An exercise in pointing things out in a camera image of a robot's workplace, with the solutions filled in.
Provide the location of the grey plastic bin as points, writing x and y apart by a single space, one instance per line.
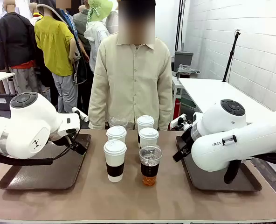
183 58

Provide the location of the black stand poles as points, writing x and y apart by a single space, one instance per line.
180 23

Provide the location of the mannequin with red yellow collar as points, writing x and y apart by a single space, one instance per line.
35 17

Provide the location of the clear plastic cup amber drink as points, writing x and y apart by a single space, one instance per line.
150 168
118 121

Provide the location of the white metal shelf frame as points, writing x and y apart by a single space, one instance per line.
175 81

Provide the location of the black camera tripod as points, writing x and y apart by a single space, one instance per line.
231 56

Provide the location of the person's right forearm beige sleeve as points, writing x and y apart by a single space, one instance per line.
96 112

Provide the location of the mannequin green hat white jacket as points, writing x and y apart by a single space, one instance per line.
96 35

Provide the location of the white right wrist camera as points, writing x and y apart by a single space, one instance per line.
178 121

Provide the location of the person in beige shirt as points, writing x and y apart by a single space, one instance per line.
133 81

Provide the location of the red box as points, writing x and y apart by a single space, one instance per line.
176 109

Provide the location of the dark brown serving tray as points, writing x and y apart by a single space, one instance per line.
198 177
47 172

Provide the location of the mannequin in yellow shirt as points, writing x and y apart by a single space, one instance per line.
54 46

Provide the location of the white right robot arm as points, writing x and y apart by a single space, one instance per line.
222 144

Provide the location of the clear plastic packaging pile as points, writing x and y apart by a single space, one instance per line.
187 69

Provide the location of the mannequin in grey-green shirt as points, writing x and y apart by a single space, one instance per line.
80 23

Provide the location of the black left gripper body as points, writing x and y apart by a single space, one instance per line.
62 140

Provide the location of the person's left forearm beige sleeve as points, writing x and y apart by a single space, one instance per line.
166 112

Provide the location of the mannequin in black jacket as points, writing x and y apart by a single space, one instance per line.
14 39

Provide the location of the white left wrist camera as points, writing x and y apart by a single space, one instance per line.
80 114

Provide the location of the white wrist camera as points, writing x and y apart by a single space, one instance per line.
178 121
80 114

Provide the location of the large white table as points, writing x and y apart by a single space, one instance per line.
210 93

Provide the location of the white paper cup black sleeve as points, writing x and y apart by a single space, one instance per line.
116 133
145 121
148 137
115 158

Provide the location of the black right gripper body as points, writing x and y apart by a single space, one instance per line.
187 141

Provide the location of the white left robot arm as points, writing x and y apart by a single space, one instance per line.
30 121

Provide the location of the black storage box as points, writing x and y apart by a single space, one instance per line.
5 102

